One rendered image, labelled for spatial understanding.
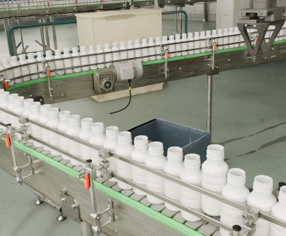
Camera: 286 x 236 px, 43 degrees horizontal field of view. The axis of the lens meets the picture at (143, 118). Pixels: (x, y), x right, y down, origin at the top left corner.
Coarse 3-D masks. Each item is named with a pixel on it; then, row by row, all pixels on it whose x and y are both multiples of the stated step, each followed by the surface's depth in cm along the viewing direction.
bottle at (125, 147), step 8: (120, 136) 100; (128, 136) 100; (120, 144) 101; (128, 144) 101; (120, 152) 100; (128, 152) 100; (120, 160) 101; (120, 168) 102; (128, 168) 102; (120, 176) 103; (128, 176) 103; (120, 184) 104; (128, 184) 103
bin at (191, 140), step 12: (156, 120) 173; (132, 132) 163; (144, 132) 169; (156, 132) 176; (168, 132) 170; (180, 132) 165; (192, 132) 160; (204, 132) 155; (168, 144) 172; (180, 144) 167; (192, 144) 145; (204, 144) 152; (204, 156) 154
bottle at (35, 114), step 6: (36, 102) 133; (36, 108) 130; (30, 114) 132; (36, 114) 131; (36, 120) 131; (30, 126) 133; (36, 126) 132; (36, 132) 132; (36, 144) 134; (42, 144) 134
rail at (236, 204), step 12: (0, 108) 145; (60, 132) 118; (48, 144) 126; (84, 144) 110; (72, 156) 117; (120, 156) 100; (144, 168) 94; (120, 180) 103; (180, 180) 86; (204, 192) 82; (180, 204) 89; (228, 204) 78; (240, 204) 76; (204, 216) 84; (264, 216) 72; (228, 228) 80
